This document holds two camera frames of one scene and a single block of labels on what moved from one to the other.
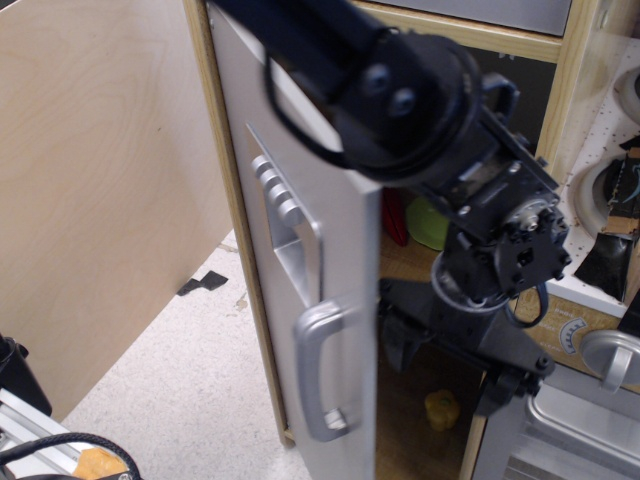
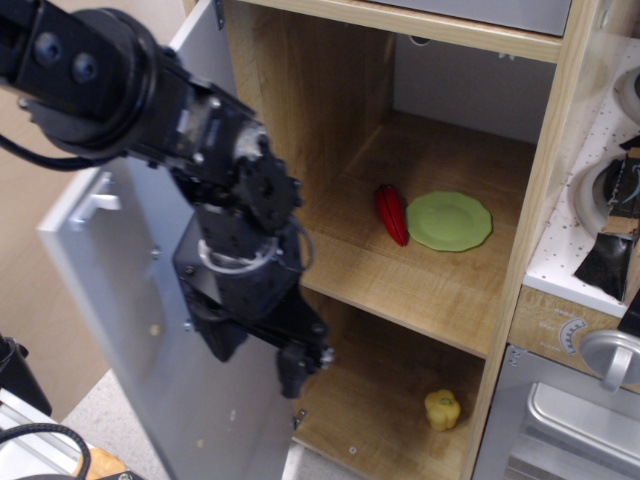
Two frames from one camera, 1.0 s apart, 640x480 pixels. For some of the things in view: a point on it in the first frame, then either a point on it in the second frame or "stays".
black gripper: [486, 339] to [266, 300]
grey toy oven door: [571, 429] stays
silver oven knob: [612, 355] stays
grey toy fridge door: [315, 232] to [114, 237]
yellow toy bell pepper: [443, 409] stays
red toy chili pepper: [394, 204] stays
